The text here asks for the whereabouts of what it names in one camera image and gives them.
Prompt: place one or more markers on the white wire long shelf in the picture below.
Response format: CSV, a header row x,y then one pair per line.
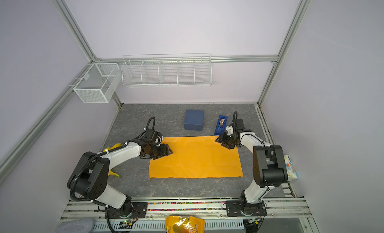
x,y
167,70

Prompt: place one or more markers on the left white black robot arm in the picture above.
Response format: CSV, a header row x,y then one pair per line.
x,y
89,180

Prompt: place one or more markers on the white mesh square basket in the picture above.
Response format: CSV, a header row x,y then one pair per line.
x,y
99,83

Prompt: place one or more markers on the white slotted cable duct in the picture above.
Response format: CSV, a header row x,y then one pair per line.
x,y
211,226

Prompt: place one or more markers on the green white tissue pack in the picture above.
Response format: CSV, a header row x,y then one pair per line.
x,y
291,171

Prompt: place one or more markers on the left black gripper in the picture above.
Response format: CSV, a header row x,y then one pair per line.
x,y
164,151

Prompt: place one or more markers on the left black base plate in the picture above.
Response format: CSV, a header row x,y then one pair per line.
x,y
132,210

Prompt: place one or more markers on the yellow banana bunch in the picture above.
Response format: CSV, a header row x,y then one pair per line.
x,y
109,150

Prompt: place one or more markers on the dark blue gift box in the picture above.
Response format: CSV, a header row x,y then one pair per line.
x,y
194,120

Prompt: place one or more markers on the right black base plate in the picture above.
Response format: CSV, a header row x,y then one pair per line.
x,y
236,208

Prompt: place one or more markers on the blue tape dispenser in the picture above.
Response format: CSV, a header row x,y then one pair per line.
x,y
221,125

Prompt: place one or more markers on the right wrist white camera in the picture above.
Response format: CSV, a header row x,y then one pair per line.
x,y
229,130

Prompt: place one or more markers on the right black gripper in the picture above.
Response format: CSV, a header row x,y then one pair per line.
x,y
223,140

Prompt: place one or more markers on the aluminium rail frame base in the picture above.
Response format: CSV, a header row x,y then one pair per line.
x,y
212,209

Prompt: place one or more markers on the yellow snack bag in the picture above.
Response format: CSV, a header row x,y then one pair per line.
x,y
184,224

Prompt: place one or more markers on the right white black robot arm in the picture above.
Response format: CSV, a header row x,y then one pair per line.
x,y
268,165

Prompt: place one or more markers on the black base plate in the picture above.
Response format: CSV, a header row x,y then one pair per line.
x,y
236,208
132,210

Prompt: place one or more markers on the grey cloth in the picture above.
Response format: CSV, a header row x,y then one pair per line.
x,y
77,226

